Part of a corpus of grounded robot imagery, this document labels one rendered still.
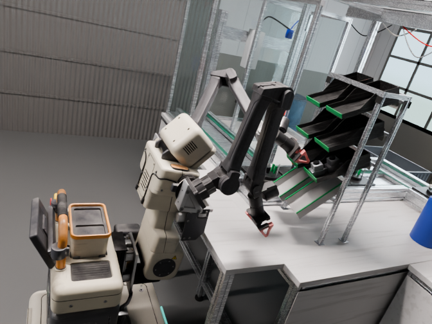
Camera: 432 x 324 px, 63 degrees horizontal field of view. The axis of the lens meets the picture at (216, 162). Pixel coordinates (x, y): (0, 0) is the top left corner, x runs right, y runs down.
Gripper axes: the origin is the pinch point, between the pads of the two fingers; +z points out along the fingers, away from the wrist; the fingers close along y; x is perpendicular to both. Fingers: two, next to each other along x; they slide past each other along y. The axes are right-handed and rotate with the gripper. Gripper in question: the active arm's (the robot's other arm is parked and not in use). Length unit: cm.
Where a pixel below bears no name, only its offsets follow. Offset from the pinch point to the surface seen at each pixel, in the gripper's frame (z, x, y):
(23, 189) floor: -88, 191, 146
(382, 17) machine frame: 52, -101, 122
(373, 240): 72, 13, -1
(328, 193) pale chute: 21.0, 6.0, -6.2
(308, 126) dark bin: 4.3, -10.9, 21.7
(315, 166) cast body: 7.6, 0.2, -1.7
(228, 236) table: -7, 50, -10
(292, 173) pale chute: 16.6, 13.6, 20.4
